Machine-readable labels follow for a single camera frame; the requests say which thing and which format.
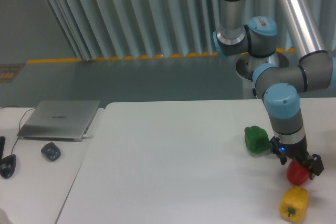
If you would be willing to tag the green bell pepper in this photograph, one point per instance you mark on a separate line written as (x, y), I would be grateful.
(256, 139)

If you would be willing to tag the black cylindrical object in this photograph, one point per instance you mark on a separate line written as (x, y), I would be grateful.
(2, 145)

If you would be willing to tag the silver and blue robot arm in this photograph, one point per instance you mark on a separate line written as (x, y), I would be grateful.
(278, 87)

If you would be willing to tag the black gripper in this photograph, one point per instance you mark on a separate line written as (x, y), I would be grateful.
(298, 151)

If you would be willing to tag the red bell pepper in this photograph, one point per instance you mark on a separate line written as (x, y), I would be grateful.
(296, 174)

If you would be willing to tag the silver closed laptop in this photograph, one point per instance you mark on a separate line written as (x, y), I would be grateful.
(59, 120)

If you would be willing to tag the black computer mouse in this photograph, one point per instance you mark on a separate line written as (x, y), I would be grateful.
(8, 166)

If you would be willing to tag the yellow bell pepper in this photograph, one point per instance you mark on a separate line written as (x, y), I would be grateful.
(294, 203)

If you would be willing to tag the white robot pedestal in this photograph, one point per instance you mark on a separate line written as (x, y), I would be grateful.
(246, 64)

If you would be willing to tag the white side table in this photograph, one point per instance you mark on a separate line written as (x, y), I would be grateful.
(38, 188)

